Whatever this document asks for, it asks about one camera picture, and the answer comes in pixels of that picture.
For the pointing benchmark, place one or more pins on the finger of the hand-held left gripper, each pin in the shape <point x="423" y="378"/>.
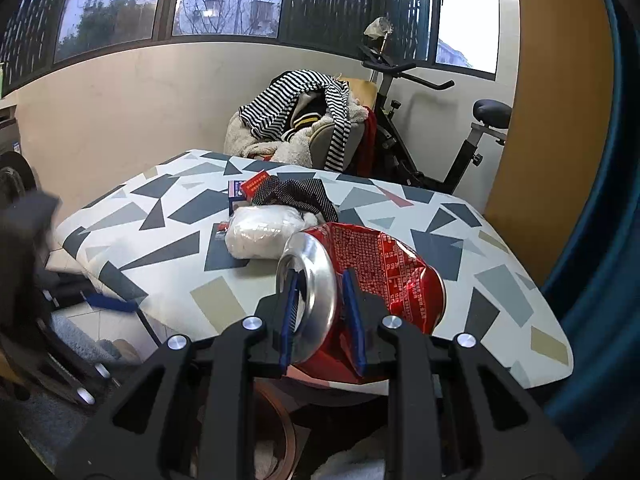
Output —
<point x="70" y="370"/>
<point x="110" y="303"/>

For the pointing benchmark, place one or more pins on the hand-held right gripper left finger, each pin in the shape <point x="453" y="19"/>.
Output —
<point x="287" y="310"/>

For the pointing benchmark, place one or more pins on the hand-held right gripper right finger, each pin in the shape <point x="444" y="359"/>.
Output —
<point x="352" y="320"/>

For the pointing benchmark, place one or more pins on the crushed red drink can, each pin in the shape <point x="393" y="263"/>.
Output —
<point x="395" y="270"/>

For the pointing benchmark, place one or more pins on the round brown trash bin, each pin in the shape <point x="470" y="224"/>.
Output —
<point x="287" y="410"/>

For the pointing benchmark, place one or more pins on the white fluffy cloth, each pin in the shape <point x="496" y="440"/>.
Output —
<point x="260" y="232"/>

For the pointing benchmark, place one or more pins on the geometric patterned tablecloth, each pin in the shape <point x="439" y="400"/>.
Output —
<point x="165" y="230"/>

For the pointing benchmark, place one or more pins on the grey appliance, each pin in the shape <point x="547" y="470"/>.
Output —
<point x="9" y="130"/>

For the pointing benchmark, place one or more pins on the dark patterned cloth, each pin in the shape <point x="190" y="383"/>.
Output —
<point x="295" y="195"/>

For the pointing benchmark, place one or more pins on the blue and white small box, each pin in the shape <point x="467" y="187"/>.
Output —
<point x="233" y="197"/>

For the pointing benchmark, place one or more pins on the red paper packet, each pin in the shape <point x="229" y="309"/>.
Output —
<point x="255" y="183"/>

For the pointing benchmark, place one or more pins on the pile of striped clothes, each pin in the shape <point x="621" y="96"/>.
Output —
<point x="250" y="145"/>

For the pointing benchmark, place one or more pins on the red cloth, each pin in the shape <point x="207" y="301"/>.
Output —
<point x="369" y="140"/>

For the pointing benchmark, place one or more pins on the dark jacket with yellow stripes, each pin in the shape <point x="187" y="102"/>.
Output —
<point x="305" y="117"/>

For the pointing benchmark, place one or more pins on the black exercise bike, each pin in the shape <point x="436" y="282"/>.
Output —
<point x="465" y="160"/>

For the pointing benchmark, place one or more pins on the black white striped garment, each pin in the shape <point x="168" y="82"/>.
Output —
<point x="280" y="105"/>

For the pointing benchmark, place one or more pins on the beige chair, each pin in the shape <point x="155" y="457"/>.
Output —
<point x="360" y="90"/>

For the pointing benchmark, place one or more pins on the wooden door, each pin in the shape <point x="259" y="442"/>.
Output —
<point x="550" y="160"/>

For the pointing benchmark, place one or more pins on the crumpled plastic bag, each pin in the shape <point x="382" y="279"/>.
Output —
<point x="377" y="27"/>

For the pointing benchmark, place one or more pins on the dark framed window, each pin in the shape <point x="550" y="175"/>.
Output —
<point x="340" y="5"/>

